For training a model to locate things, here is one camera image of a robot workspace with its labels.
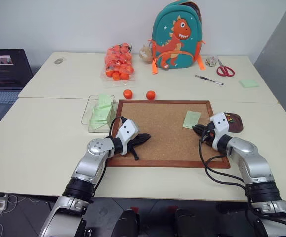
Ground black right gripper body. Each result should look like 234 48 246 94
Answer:
199 121 216 147

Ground clear plastic box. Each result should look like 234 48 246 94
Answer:
81 94 119 134

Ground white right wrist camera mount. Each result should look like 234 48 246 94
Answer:
210 112 232 152

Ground black and clear pen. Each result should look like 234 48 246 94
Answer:
194 74 224 87

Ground clear plastic fruit tray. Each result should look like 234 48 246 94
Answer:
100 64 138 87

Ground green sticky note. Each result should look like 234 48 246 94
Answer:
92 104 114 123
183 110 202 130
97 94 115 110
89 118 109 131

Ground dark rounded shape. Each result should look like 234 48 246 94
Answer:
174 208 198 237
117 209 141 237

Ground dark open laptop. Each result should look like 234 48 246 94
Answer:
0 48 34 122

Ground net bag of mandarins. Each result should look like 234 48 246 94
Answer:
104 43 135 82

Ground wood framed cork board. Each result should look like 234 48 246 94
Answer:
106 99 231 169

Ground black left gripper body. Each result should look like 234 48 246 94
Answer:
128 134 145 149

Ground teal dinosaur backpack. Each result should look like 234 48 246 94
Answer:
147 0 205 75

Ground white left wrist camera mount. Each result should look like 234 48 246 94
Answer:
117 119 140 156

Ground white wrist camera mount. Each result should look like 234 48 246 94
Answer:
210 112 232 152
117 119 140 156

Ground beige plush ball keychain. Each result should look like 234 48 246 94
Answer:
138 44 153 66

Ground green sticky note pad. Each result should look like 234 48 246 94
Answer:
239 79 260 89

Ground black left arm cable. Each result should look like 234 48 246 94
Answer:
105 115 127 139

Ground red handled scissors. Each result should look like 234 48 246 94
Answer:
216 59 236 78

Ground brown oval tray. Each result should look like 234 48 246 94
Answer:
225 112 244 133

